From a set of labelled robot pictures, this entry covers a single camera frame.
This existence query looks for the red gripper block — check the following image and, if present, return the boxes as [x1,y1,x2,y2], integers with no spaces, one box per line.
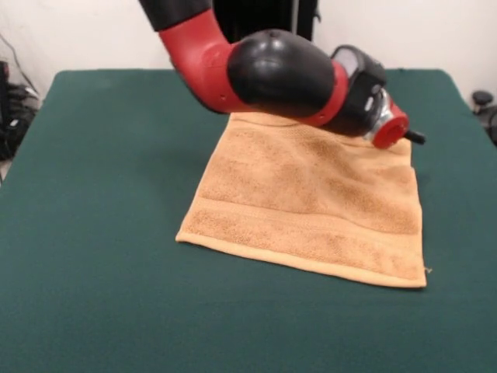
[371,99,427,150]

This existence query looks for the tan terry towel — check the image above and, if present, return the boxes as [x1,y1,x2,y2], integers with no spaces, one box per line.
[176,112,428,291]

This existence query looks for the dark tripod base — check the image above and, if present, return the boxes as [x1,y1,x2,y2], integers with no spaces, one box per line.
[0,83,40,160]
[471,90,497,147]

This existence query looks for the black stand behind table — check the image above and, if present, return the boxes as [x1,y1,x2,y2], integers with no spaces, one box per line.
[211,0,323,44]

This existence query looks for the dark green table cloth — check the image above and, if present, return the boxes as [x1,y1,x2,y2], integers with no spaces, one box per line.
[0,68,497,373]

